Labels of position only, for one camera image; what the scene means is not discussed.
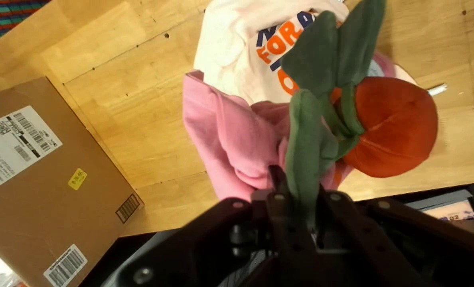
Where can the pink cloth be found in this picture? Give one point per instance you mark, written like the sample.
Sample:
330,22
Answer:
231,144

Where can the cardboard box with white labels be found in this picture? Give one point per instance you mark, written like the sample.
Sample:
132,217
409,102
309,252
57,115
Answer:
39,185

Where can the green plush leaves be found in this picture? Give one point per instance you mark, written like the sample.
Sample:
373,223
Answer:
390,128

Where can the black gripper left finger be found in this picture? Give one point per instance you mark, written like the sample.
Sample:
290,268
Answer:
282,193

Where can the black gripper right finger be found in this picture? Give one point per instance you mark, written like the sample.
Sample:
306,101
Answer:
330,204

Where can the pale t-shirt with orange print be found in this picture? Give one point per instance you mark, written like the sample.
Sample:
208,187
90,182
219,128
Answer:
237,48

